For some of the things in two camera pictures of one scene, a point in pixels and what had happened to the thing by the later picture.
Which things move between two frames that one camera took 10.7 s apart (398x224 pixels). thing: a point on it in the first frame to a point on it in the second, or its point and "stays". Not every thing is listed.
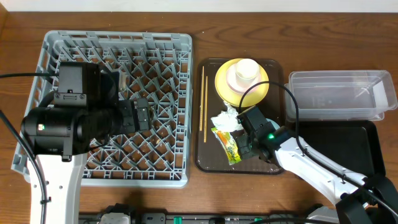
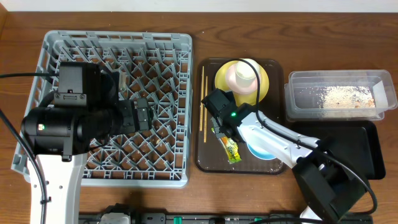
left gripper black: [142, 114] stays
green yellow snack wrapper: [229, 145] stays
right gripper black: [244, 145] to [222, 129]
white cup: [246, 71] stays
